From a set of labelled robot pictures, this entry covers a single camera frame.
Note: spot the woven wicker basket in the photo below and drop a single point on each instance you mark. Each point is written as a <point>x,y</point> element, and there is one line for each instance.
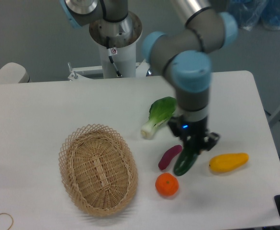
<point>98,170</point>

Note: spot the dark green cucumber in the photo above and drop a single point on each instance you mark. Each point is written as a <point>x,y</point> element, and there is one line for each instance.
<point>187,157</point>

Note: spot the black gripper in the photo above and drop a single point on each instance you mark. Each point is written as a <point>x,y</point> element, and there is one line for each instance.
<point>185,130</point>

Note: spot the orange mandarin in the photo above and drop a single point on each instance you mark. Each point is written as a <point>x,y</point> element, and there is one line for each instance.
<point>166,184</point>

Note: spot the purple sweet potato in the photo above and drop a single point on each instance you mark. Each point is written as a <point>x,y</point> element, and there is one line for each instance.
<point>168,156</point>

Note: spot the blue plastic bag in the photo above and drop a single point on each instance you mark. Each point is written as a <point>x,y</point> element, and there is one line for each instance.
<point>249,12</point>

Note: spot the white chair armrest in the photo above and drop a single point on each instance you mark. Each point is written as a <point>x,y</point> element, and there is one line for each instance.
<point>12,73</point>

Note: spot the tan rubber band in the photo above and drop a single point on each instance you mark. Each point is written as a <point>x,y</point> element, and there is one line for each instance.
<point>12,220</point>

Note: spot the green bok choy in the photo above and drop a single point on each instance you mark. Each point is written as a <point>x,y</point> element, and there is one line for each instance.
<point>160,112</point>

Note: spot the white metal base frame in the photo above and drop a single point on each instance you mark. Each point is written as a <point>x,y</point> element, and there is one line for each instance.
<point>95,72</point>

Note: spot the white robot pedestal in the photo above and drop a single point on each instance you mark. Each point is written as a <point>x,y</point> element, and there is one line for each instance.
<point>117,45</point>

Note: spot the yellow papaya fruit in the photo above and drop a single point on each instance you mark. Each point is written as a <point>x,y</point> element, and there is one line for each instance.
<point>228,162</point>

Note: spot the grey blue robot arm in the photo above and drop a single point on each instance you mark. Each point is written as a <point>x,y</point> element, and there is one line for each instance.
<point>181,59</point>

